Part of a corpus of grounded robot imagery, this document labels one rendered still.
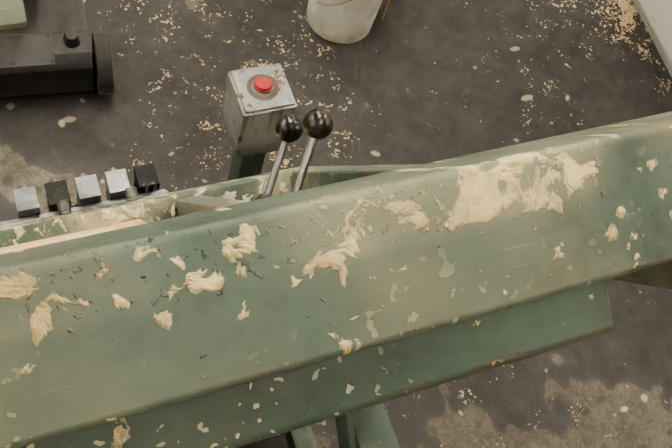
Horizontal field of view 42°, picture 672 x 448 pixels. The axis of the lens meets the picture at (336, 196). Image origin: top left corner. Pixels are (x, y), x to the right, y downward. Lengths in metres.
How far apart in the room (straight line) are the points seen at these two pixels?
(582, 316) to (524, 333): 0.07
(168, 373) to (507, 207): 0.24
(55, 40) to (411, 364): 2.19
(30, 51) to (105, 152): 0.38
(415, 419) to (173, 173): 1.06
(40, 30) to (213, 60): 0.58
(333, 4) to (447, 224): 2.53
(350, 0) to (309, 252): 2.51
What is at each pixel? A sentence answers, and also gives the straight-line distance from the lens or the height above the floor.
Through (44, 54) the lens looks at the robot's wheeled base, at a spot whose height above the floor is 0.19.
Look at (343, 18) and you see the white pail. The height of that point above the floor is 0.14.
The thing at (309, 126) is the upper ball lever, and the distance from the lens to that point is 1.06.
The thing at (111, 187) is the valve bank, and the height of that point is 0.76.
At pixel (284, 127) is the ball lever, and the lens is 1.17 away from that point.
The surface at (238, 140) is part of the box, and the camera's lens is 1.90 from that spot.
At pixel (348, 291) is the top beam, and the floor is 1.92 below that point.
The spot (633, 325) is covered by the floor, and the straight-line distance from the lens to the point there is 3.01.
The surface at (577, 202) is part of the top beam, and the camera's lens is 0.62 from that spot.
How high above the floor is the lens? 2.41
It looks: 58 degrees down
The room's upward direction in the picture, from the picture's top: 22 degrees clockwise
